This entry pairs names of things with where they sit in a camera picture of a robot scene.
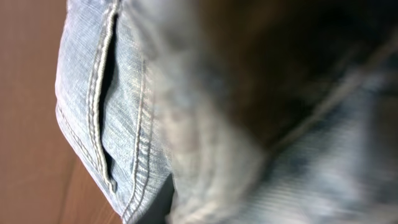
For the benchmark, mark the light blue denim shorts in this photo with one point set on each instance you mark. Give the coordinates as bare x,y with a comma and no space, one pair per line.
262,111

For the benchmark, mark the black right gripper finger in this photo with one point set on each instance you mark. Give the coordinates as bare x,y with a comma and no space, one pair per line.
160,208

